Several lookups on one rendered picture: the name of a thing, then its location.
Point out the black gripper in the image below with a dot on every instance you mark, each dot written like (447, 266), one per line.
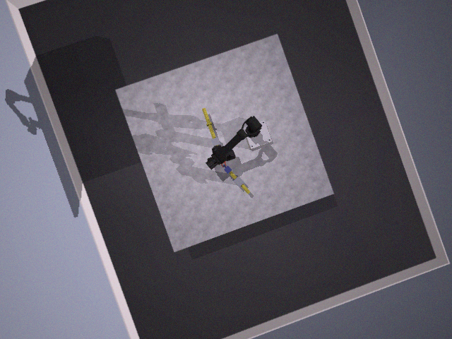
(231, 156)

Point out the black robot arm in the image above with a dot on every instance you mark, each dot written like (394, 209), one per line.
(220, 153)

